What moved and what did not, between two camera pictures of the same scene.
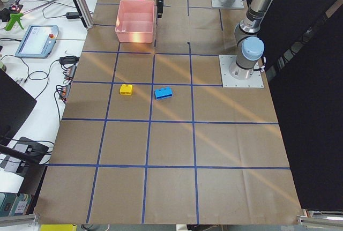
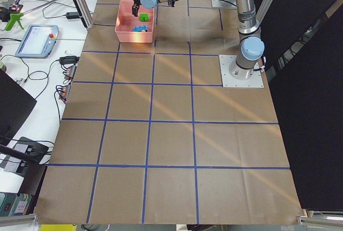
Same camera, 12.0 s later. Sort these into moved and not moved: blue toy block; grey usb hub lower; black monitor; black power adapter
Moved: blue toy block
Not moved: grey usb hub lower; black power adapter; black monitor
